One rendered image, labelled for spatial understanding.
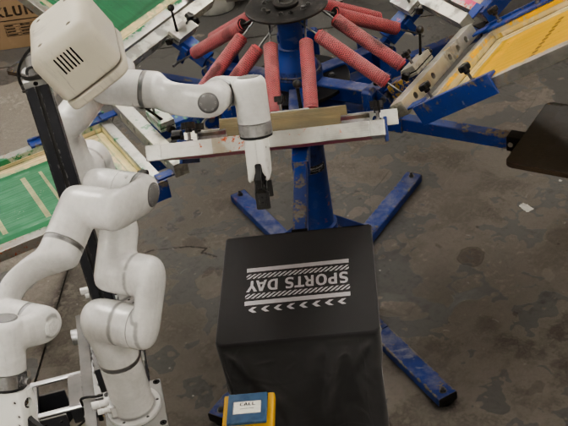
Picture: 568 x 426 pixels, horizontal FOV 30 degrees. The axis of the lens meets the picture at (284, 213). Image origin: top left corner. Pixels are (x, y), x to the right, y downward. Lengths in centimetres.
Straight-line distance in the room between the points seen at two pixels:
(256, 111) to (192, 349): 213
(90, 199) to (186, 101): 35
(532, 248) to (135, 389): 258
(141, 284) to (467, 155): 322
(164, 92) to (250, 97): 19
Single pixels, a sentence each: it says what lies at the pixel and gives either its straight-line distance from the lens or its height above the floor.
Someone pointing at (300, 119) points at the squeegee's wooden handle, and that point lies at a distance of 314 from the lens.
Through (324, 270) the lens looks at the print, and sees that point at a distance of 307.
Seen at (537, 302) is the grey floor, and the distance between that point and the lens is 437.
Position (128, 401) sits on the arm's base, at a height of 121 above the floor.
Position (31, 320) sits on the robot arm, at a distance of 205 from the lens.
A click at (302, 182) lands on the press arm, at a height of 92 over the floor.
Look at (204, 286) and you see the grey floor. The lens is 465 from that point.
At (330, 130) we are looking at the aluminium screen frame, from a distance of 254.
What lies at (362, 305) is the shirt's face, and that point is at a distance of 293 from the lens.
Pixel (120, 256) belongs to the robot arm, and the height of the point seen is 154.
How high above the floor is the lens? 285
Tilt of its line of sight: 35 degrees down
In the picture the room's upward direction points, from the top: 10 degrees counter-clockwise
